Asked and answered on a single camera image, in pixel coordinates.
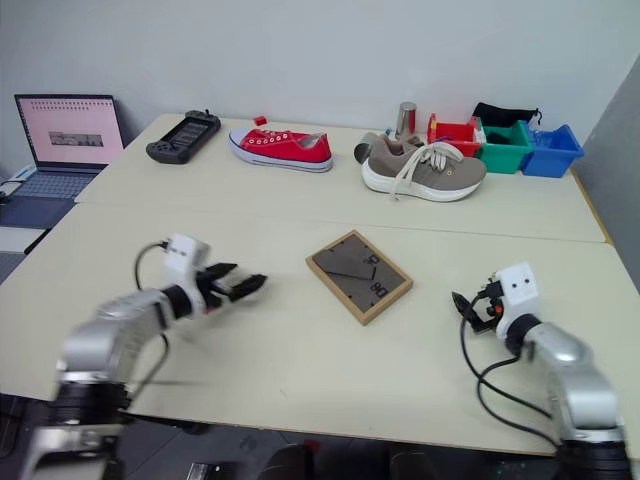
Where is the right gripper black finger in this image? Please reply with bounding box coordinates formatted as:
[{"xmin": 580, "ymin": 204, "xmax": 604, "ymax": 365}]
[
  {"xmin": 468, "ymin": 317, "xmax": 501, "ymax": 337},
  {"xmin": 450, "ymin": 290, "xmax": 475, "ymax": 318}
]

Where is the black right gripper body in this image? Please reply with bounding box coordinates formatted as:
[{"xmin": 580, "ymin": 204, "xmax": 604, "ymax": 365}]
[{"xmin": 471, "ymin": 280, "xmax": 504, "ymax": 326}]

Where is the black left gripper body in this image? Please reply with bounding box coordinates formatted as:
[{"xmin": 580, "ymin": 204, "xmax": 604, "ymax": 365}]
[{"xmin": 196, "ymin": 266, "xmax": 229, "ymax": 311}]

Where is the laptop with pink screen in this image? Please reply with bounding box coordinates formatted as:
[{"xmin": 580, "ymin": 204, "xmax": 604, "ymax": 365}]
[{"xmin": 0, "ymin": 93, "xmax": 127, "ymax": 231}]

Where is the taupe sneaker with white laces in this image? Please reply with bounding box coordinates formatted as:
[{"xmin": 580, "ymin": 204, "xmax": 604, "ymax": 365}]
[{"xmin": 359, "ymin": 136, "xmax": 488, "ymax": 204}]

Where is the red canvas sneaker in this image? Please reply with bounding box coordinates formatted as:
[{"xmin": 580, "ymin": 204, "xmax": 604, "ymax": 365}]
[{"xmin": 228, "ymin": 127, "xmax": 335, "ymax": 174}]

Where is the black handheld game console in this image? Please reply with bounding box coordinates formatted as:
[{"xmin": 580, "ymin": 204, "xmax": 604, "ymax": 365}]
[{"xmin": 145, "ymin": 108, "xmax": 223, "ymax": 166}]

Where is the green plastic bin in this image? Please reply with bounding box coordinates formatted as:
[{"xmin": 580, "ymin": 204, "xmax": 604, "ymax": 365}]
[{"xmin": 474, "ymin": 117, "xmax": 536, "ymax": 176}]

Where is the blue plastic bin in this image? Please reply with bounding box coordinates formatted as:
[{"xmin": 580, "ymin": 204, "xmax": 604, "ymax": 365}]
[{"xmin": 521, "ymin": 124, "xmax": 586, "ymax": 179}]

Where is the red plastic bin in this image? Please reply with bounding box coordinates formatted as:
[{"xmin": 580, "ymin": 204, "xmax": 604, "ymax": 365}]
[{"xmin": 426, "ymin": 113, "xmax": 484, "ymax": 159}]

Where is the dark rounded shape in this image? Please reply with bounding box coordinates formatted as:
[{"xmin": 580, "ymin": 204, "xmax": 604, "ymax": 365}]
[{"xmin": 268, "ymin": 441, "xmax": 322, "ymax": 480}]

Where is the grey partition panel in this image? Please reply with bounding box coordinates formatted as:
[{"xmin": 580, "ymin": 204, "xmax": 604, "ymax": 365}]
[{"xmin": 581, "ymin": 63, "xmax": 640, "ymax": 301}]

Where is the silver metal cup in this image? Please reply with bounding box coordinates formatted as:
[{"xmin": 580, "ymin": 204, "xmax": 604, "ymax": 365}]
[{"xmin": 395, "ymin": 101, "xmax": 420, "ymax": 142}]

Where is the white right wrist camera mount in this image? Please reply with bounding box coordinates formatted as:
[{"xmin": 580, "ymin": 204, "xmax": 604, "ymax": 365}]
[{"xmin": 491, "ymin": 260, "xmax": 542, "ymax": 337}]

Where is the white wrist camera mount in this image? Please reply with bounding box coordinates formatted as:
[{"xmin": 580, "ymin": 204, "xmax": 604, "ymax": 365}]
[
  {"xmin": 491, "ymin": 260, "xmax": 542, "ymax": 337},
  {"xmin": 161, "ymin": 232, "xmax": 212, "ymax": 317}
]

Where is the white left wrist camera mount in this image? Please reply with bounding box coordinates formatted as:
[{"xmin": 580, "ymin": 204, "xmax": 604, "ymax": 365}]
[{"xmin": 161, "ymin": 232, "xmax": 212, "ymax": 317}]

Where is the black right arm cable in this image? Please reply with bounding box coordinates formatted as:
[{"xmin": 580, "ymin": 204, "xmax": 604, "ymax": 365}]
[{"xmin": 459, "ymin": 298, "xmax": 567, "ymax": 447}]

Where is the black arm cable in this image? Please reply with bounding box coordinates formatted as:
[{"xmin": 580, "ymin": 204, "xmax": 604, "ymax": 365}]
[
  {"xmin": 133, "ymin": 240, "xmax": 172, "ymax": 396},
  {"xmin": 459, "ymin": 298, "xmax": 567, "ymax": 447}
]

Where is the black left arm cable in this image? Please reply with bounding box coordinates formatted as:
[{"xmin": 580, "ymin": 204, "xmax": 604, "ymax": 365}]
[{"xmin": 133, "ymin": 240, "xmax": 172, "ymax": 396}]

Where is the wooden picture frame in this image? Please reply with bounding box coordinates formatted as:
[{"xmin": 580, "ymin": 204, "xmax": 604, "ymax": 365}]
[{"xmin": 305, "ymin": 229, "xmax": 415, "ymax": 327}]

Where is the black drawstring pouch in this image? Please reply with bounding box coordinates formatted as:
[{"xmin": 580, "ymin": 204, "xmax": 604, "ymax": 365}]
[{"xmin": 471, "ymin": 101, "xmax": 545, "ymax": 129}]

